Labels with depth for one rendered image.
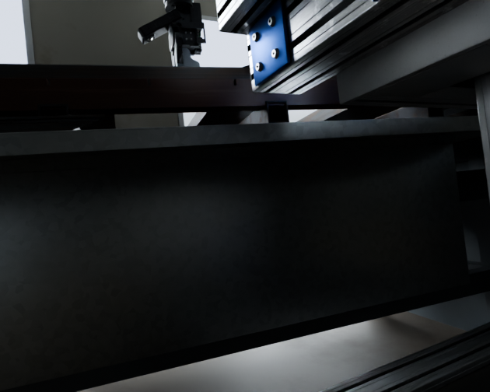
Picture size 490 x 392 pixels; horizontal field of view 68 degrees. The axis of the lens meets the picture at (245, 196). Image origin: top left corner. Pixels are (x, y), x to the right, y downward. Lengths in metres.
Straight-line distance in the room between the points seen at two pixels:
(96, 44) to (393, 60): 3.28
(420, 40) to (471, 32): 0.06
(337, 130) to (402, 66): 0.21
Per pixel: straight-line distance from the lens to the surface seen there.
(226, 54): 3.94
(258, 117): 0.87
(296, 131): 0.62
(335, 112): 1.26
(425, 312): 1.78
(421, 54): 0.47
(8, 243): 0.72
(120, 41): 3.68
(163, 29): 1.01
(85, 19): 3.72
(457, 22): 0.45
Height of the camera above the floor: 0.55
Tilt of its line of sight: 1 degrees up
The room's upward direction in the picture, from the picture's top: 6 degrees counter-clockwise
